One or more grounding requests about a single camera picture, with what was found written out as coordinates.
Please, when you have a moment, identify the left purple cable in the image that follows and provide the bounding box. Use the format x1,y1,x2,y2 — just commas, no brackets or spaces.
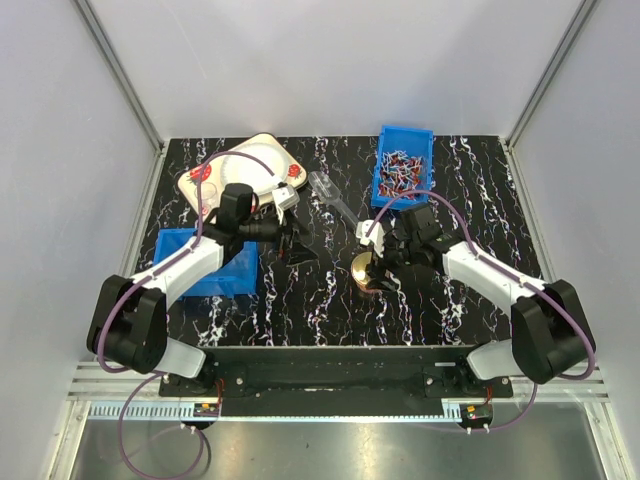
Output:
97,149,276,476

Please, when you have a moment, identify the small clear glass cup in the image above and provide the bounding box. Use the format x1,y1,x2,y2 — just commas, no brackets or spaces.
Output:
194,182,219,216

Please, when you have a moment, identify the white round jar lid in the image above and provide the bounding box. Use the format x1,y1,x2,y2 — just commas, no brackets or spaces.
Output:
351,251,372,284

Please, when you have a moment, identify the clear glass jar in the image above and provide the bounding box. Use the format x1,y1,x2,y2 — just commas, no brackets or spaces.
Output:
356,280,385,295

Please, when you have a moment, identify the white paper plate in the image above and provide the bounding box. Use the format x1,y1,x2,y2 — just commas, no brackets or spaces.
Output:
220,142,290,196

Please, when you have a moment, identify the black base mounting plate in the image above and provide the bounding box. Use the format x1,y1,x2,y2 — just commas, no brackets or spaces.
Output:
159,346,513,405

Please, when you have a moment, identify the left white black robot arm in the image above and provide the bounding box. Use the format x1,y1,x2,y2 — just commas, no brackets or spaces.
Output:
87,183,304,396

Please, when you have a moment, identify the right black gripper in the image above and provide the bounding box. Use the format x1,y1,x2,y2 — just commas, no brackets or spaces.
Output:
365,232,420,293

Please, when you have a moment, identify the white slotted cable duct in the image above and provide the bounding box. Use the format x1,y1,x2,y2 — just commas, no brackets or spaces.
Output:
89,398,492,423

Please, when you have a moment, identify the strawberry pattern tray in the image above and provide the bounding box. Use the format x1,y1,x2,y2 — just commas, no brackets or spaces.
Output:
177,133,308,218

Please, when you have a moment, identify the blue bin of star candies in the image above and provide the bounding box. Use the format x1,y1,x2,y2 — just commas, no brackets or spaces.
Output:
153,228,259,298

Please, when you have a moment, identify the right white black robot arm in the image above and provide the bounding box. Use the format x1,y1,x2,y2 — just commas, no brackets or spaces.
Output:
358,205,596,397

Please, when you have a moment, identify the blue bin of wrapped candies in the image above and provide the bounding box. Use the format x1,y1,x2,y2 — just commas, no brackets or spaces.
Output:
371,125,434,210

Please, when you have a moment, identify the aluminium frame rail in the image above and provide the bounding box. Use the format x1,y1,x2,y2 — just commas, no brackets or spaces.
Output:
67,362,610,403

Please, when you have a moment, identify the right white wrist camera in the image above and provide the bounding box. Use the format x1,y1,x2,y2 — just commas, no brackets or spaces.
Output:
355,219,385,258

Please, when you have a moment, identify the clear plastic scoop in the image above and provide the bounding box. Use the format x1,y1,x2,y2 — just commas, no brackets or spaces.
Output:
308,171,360,233

